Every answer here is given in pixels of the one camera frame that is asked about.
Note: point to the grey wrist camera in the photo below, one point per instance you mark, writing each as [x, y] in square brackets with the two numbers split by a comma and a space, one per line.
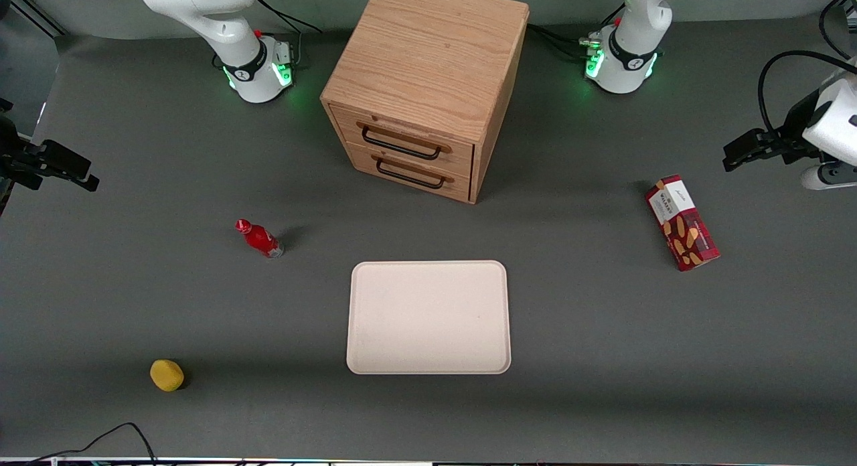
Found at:
[827, 178]

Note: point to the wooden drawer cabinet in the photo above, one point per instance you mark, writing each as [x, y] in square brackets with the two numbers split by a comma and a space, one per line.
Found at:
[428, 51]

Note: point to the yellow lemon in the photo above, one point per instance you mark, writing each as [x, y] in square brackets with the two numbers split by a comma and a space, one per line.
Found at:
[167, 375]

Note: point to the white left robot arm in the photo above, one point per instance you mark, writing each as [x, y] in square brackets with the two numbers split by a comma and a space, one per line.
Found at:
[633, 31]

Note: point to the small red bottle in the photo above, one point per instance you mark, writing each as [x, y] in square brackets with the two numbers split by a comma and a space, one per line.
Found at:
[260, 239]

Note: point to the red cookie box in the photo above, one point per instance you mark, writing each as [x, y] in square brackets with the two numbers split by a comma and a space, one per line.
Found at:
[683, 225]

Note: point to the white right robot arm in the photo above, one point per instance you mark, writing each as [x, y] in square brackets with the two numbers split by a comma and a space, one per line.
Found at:
[221, 24]

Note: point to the wooden drawer front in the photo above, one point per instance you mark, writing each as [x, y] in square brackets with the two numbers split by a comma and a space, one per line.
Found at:
[462, 159]
[462, 188]

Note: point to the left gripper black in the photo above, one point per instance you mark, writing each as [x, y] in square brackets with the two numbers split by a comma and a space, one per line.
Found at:
[792, 139]

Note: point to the beige plastic tray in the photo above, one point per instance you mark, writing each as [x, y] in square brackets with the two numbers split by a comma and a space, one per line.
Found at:
[428, 319]

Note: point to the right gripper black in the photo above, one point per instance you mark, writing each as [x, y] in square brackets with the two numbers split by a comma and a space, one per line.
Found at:
[13, 159]

